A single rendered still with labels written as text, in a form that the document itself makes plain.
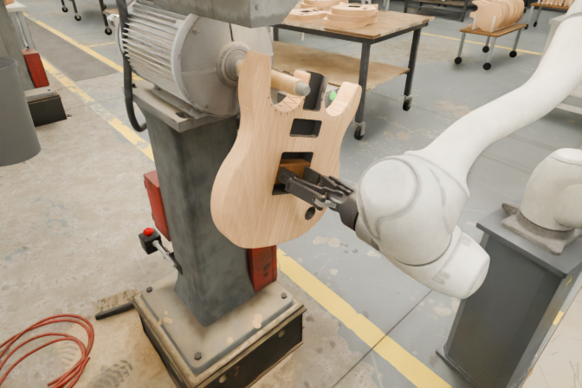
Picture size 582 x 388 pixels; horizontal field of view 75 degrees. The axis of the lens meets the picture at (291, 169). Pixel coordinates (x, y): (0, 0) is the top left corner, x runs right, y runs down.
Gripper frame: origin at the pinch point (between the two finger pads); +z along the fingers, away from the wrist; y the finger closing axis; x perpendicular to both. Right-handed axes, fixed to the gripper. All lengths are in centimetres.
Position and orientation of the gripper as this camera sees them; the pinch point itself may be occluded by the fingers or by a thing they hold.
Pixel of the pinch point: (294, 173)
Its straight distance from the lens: 83.3
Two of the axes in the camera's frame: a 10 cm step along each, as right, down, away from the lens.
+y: 7.0, -0.3, 7.1
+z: -6.7, -3.7, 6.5
